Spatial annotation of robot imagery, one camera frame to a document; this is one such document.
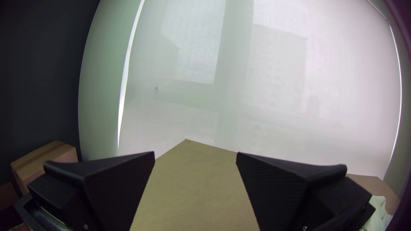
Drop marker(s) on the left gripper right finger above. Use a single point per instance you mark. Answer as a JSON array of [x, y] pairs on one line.
[[282, 192]]

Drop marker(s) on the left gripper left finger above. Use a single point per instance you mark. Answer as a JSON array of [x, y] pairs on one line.
[[106, 189]]

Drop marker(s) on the white t-shirt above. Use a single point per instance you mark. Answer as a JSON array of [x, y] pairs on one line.
[[380, 211]]

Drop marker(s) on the brown cardboard box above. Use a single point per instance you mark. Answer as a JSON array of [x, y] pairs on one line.
[[41, 163]]

